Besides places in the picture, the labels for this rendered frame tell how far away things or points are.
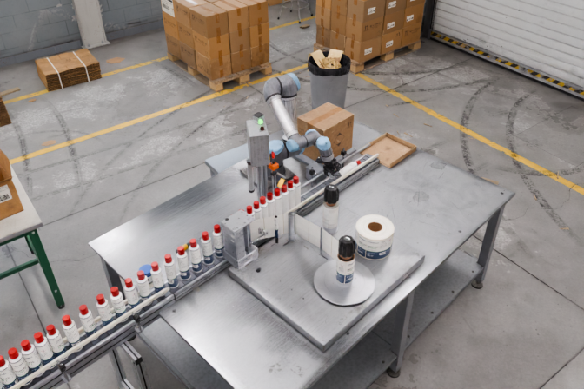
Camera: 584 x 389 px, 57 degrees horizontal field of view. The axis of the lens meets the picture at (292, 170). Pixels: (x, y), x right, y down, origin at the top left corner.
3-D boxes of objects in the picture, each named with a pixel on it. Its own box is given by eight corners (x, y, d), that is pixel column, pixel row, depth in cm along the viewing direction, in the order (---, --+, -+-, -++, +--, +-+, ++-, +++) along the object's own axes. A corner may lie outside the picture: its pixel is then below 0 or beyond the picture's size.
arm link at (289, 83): (278, 156, 355) (269, 75, 331) (297, 149, 362) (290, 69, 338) (288, 161, 346) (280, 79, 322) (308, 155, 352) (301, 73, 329)
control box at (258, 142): (251, 167, 286) (249, 136, 275) (248, 149, 300) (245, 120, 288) (270, 165, 287) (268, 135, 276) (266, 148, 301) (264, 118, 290)
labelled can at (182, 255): (184, 282, 275) (179, 253, 263) (178, 277, 278) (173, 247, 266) (193, 277, 278) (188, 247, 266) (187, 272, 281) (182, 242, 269)
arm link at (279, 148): (261, 160, 350) (261, 141, 342) (279, 154, 356) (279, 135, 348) (270, 168, 342) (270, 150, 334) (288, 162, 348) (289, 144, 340)
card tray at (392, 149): (389, 168, 362) (390, 163, 360) (359, 153, 377) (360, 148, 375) (415, 150, 379) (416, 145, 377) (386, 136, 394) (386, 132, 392)
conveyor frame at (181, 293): (175, 301, 271) (174, 294, 268) (162, 289, 278) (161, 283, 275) (379, 165, 365) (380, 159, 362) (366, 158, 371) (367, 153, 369)
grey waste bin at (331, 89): (325, 127, 565) (326, 73, 529) (300, 110, 593) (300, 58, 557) (355, 115, 585) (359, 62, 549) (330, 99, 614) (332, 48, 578)
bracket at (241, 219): (235, 233, 267) (235, 231, 266) (220, 222, 273) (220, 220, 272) (255, 220, 274) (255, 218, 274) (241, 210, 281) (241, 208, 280)
